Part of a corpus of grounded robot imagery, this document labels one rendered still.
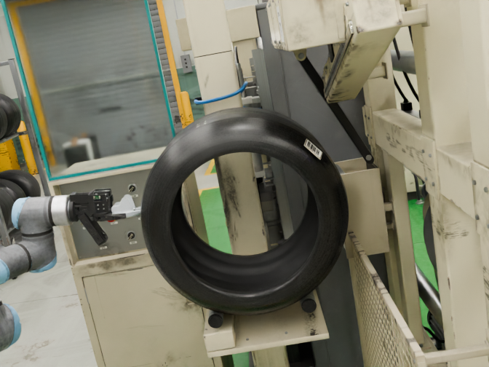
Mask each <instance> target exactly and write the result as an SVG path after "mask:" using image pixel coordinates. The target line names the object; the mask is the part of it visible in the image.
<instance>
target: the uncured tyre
mask: <svg viewBox="0 0 489 367"><path fill-rule="evenodd" d="M206 120H208V124H205V125H202V126H201V127H198V128H197V129H195V125H197V124H199V123H201V122H204V121H206ZM306 139H308V140H310V141H311V142H312V143H313V144H314V145H315V146H316V147H317V148H318V149H319V150H320V151H322V152H323V153H322V157H321V159H319V158H318V157H316V156H315V155H314V154H313V153H312V152H310V151H309V150H308V149H307V148H306V147H305V146H304V143H305V142H306ZM238 152H252V153H258V154H264V155H267V156H270V157H273V158H275V159H278V160H280V161H282V162H283V163H285V164H287V165H289V166H290V167H291V168H292V169H293V170H295V171H296V172H297V173H298V174H299V175H300V176H301V177H302V178H303V179H304V181H305V182H306V185H307V203H306V210H305V213H304V215H303V218H302V220H301V222H300V224H299V225H298V227H297V229H296V230H295V231H294V232H293V234H292V235H291V236H290V237H289V238H288V239H287V240H285V241H284V242H283V243H282V244H281V245H278V246H277V247H275V248H273V249H271V250H268V251H266V252H264V253H259V254H255V255H248V256H241V255H234V254H230V253H225V252H223V251H220V250H218V249H216V248H214V247H212V246H210V245H208V244H207V243H206V242H205V241H204V240H202V239H201V238H200V237H199V236H198V235H197V234H196V232H195V231H194V230H193V229H192V228H191V226H190V224H189V222H188V220H187V218H186V215H185V213H184V210H183V204H182V197H181V193H182V185H183V182H184V181H185V180H186V179H187V178H188V177H189V176H190V175H191V174H192V173H193V172H194V171H195V170H196V169H197V168H198V167H200V166H201V165H203V164H204V163H206V162H208V161H210V160H211V159H214V158H216V157H220V156H223V155H226V154H232V153H238ZM140 221H141V228H142V233H143V238H144V241H145V244H146V247H147V250H148V253H149V255H150V257H151V260H152V261H153V263H154V265H155V267H156V268H157V269H158V271H159V273H160V274H161V275H162V277H163V278H164V279H165V280H166V281H167V282H168V283H169V284H170V285H171V286H172V287H173V288H174V289H175V290H176V291H177V292H178V293H179V294H181V295H182V296H184V297H185V298H187V299H188V300H189V301H192V302H193V303H195V304H197V305H199V306H201V307H204V308H206V309H209V310H212V311H215V312H219V313H223V314H227V315H262V314H266V313H270V312H275V311H277V310H280V309H283V308H285V307H288V306H290V305H292V304H294V303H296V302H297V301H300V300H301V299H303V298H304V297H306V296H307V295H309V294H310V293H311V292H312V291H313V290H314V289H315V288H317V287H318V286H319V285H320V284H321V283H322V281H323V280H324V279H325V278H326V277H327V276H328V275H329V273H330V271H331V270H332V268H333V267H334V266H335V263H336V261H337V260H338V257H339V256H340V254H341V251H342V248H343V244H344V242H345V239H346V233H347V229H348V224H349V204H348V198H347V193H346V188H345V186H344V183H343V179H342V177H341V174H340V173H339V171H338V168H337V167H336V165H335V163H334V161H333V160H332V159H331V157H330V155H329V154H328V153H327V152H326V151H325V149H324V148H323V147H322V145H321V144H320V142H319V141H318V140H317V139H316V138H315V137H314V136H313V135H312V134H311V133H310V132H309V131H308V130H307V129H306V128H305V127H303V126H302V125H300V124H298V123H297V122H295V121H294V120H292V119H290V118H288V117H286V116H284V115H282V114H279V113H277V112H274V111H269V110H266V109H262V108H251V107H238V108H227V109H224V110H222V111H221V113H220V111H215V112H212V113H211V114H207V115H205V116H203V117H201V118H199V119H197V120H195V121H194V122H192V123H191V124H189V125H188V126H186V127H185V128H183V129H182V130H181V131H180V132H179V133H178V134H177V135H176V136H175V137H174V138H173V139H172V140H171V141H170V142H169V144H168V145H167V147H166V148H165V150H164V151H163V152H162V153H161V155H160V156H159V158H158V159H157V161H156V162H155V164H154V166H153V167H152V169H151V172H150V173H149V175H148V178H147V180H146V184H145V186H144V190H143V196H142V200H141V206H140Z"/></svg>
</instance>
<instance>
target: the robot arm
mask: <svg viewBox="0 0 489 367"><path fill-rule="evenodd" d="M99 190H102V191H99ZM93 192H94V194H93ZM113 201H114V198H113V195H112V193H111V189H94V190H93V191H91V192H83V193H77V192H72V194H70V195H60V196H48V197H26V198H20V199H18V200H16V201H15V203H14V205H13V207H12V223H13V226H14V227H15V228H16V229H20V231H21V235H22V242H18V243H15V244H13V245H10V246H7V247H4V246H3V245H1V244H0V284H3V283H5V282H6V281H8V280H11V279H12V278H14V277H17V276H19V275H21V274H24V273H26V272H31V273H40V272H43V271H46V270H49V269H51V268H53V267H54V266H55V265H56V263H57V251H56V249H55V239H54V234H53V229H52V227H53V226H69V225H72V224H73V222H76V221H78V220H80V221H81V222H82V224H83V225H84V227H85V228H86V229H87V231H88V232H89V233H90V235H91V236H92V238H93V239H94V241H95V242H96V243H97V244H98V246H101V245H103V244H104V243H106V241H107V239H108V236H107V234H106V233H105V232H104V231H103V230H102V228H101V227H100V225H99V224H98V222H97V221H113V220H118V219H123V218H129V217H133V216H138V215H140V208H137V207H135V204H134V202H133V200H132V197H131V196H130V195H129V194H126V195H124V198H122V200H121V202H116V203H115V204H114V206H113ZM20 334H21V322H20V318H19V315H18V314H17V312H16V310H15V309H14V308H13V307H12V306H10V305H9V304H2V301H1V299H0V352H2V351H3V350H6V349H8V348H9V347H10V346H11V345H13V344H14V343H15V342H16V341H17V340H18V339H19V338H20Z"/></svg>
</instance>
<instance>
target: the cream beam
mask: <svg viewBox="0 0 489 367"><path fill-rule="evenodd" d="M346 1H347V0H268V2H267V6H266V11H267V12H268V17H269V25H270V30H271V39H272V41H271V43H272V44H273V45H274V48H276V49H280V50H285V51H289V52H291V51H295V50H302V49H306V48H311V47H318V46H322V45H327V44H340V43H345V42H346V35H345V31H346V24H345V20H344V13H343V6H344V5H346ZM278 6H279V13H280V18H281V23H282V32H283V37H284V41H285V42H282V40H281V34H280V29H279V21H278V16H277V7H278Z"/></svg>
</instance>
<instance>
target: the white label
mask: <svg viewBox="0 0 489 367"><path fill-rule="evenodd" d="M304 146H305V147H306V148H307V149H308V150H309V151H310V152H312V153H313V154H314V155H315V156H316V157H318V158H319V159H321V157H322V153H323V152H322V151H320V150H319V149H318V148H317V147H316V146H315V145H314V144H313V143H312V142H311V141H310V140H308V139H306V142H305V143H304Z"/></svg>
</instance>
